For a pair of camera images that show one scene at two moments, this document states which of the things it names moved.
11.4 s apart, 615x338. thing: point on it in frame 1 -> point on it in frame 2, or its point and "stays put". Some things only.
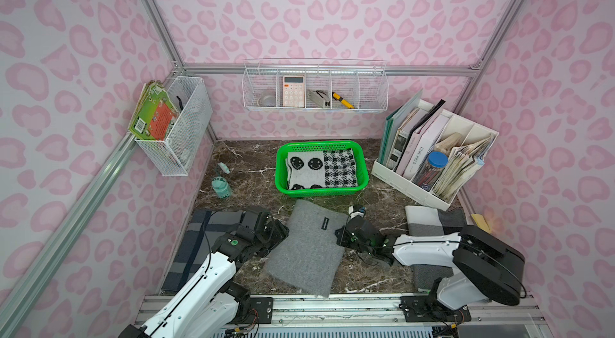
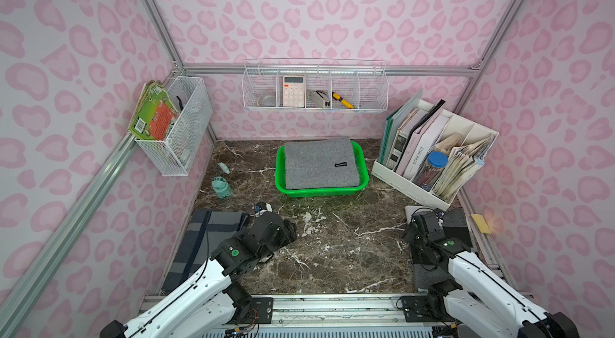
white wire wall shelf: (315, 84) stays put
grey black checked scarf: (431, 221) stays put
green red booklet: (154, 113) stays put
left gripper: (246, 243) stays put
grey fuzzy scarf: (310, 255) -> (326, 162)
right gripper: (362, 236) -> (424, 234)
